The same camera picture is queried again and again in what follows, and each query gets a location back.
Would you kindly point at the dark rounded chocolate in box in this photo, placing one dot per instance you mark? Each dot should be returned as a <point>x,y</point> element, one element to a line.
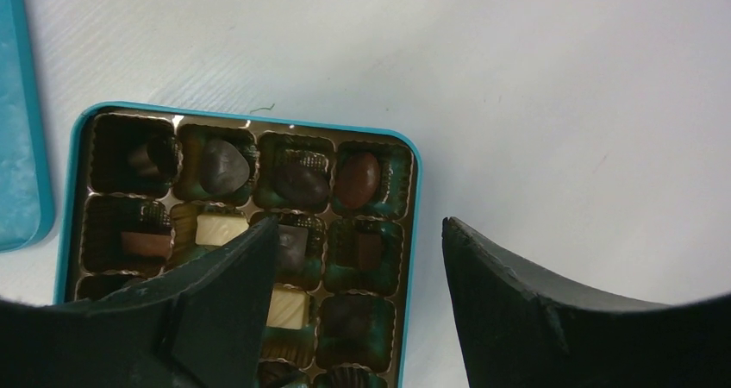
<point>223,168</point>

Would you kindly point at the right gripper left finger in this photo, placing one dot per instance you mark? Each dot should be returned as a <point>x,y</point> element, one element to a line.
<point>199,325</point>

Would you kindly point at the dark cylinder chocolate in box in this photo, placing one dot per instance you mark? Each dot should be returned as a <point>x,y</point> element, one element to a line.
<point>156,158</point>

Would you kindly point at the milk bar chocolate in box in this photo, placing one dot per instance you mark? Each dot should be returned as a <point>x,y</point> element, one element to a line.
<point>146,244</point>

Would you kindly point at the teal box lid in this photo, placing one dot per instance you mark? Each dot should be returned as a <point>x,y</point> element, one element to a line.
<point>27,210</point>

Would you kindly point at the teal chocolate box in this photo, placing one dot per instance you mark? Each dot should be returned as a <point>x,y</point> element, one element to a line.
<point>357,320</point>

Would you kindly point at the small dark chocolate in box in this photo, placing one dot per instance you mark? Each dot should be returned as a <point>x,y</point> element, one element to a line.
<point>370,249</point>

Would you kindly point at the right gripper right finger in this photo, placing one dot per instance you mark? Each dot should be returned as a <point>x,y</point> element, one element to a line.
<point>522,325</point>

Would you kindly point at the white chocolate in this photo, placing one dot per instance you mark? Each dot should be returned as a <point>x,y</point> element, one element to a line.
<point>289,309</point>
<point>218,229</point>

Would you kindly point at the dark oval chocolate in box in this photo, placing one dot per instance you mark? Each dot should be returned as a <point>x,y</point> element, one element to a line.
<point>299,184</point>

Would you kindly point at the dark ridged chocolate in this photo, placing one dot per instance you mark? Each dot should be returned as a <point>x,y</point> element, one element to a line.
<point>292,247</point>

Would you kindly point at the milk oval chocolate in box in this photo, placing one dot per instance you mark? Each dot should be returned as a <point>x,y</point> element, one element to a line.
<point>357,180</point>

